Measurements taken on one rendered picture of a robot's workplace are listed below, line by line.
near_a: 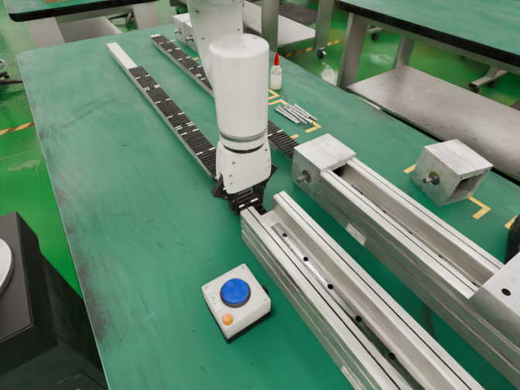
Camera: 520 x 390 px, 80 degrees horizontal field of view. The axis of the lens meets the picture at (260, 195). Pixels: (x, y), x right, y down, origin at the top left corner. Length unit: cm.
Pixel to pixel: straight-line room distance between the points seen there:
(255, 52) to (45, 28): 214
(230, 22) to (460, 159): 53
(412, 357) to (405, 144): 59
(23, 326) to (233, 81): 43
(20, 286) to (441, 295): 64
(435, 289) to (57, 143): 95
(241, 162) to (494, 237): 53
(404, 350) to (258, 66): 43
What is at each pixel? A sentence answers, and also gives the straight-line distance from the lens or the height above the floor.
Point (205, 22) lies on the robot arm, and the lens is 52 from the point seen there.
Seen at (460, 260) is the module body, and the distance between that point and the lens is 62.
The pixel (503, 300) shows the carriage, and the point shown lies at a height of 90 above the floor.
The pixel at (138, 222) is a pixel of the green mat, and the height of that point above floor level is 78.
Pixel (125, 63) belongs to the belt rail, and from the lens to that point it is 134.
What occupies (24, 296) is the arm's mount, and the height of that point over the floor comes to 86.
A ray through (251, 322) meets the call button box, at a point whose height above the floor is 81.
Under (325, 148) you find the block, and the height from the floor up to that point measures 87.
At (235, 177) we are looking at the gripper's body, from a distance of 56.
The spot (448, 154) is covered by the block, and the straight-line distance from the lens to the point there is 77.
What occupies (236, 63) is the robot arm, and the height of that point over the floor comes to 111.
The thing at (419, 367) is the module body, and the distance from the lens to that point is 51.
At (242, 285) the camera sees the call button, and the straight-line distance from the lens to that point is 48.
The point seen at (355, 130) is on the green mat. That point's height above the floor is 78.
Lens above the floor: 128
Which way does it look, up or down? 45 degrees down
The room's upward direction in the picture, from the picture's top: straight up
